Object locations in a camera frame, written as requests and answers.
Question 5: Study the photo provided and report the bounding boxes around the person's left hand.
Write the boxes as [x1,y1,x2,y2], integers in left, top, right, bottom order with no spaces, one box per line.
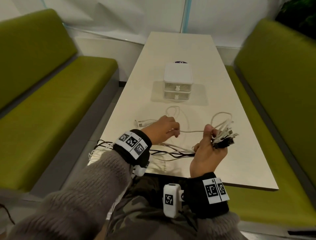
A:
[141,115,181,145]

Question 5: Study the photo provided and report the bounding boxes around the person's right hand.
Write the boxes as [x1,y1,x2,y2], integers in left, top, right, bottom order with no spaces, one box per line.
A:
[189,124,228,178]

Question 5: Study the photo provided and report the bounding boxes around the bundle of black and white cables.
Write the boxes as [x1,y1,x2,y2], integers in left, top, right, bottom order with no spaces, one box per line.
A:
[88,118,239,164]

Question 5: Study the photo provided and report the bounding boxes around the white drawer box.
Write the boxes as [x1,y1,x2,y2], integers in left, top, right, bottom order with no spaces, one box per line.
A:
[163,63,194,101]

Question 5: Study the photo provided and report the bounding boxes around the person's left forearm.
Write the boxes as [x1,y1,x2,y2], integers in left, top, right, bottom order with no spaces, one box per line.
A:
[7,150,133,240]

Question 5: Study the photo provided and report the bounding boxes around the person's right forearm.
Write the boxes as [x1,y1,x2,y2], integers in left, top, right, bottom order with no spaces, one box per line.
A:
[197,211,247,240]

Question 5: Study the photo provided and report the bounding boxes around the person's camouflage trousers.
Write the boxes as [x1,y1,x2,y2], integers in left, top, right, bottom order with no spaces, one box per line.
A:
[106,175,198,240]

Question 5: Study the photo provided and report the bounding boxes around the black left marker wristband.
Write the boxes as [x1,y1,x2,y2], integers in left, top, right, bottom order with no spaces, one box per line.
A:
[112,129,152,166]

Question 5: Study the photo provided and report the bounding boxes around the black marker wristband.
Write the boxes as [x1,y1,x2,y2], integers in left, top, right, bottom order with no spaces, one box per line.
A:
[112,129,152,166]
[186,172,230,219]

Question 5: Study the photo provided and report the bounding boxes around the black right marker wristband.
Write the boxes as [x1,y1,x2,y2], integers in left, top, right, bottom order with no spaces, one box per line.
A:
[186,172,230,219]

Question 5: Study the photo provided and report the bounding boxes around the beige table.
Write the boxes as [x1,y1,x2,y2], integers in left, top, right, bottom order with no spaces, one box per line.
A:
[88,31,279,191]

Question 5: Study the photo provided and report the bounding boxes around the green bench sofa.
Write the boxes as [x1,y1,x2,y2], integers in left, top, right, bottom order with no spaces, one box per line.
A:
[226,18,316,228]
[0,9,119,193]

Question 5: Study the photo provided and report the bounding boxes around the light blue vertical strip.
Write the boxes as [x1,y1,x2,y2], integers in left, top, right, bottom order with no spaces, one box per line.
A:
[181,0,193,33]

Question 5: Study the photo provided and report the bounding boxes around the green leafy plant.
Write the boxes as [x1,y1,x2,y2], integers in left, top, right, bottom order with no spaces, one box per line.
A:
[275,0,316,40]

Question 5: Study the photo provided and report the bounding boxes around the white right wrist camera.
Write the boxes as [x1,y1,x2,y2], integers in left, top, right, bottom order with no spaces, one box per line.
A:
[163,183,185,219]

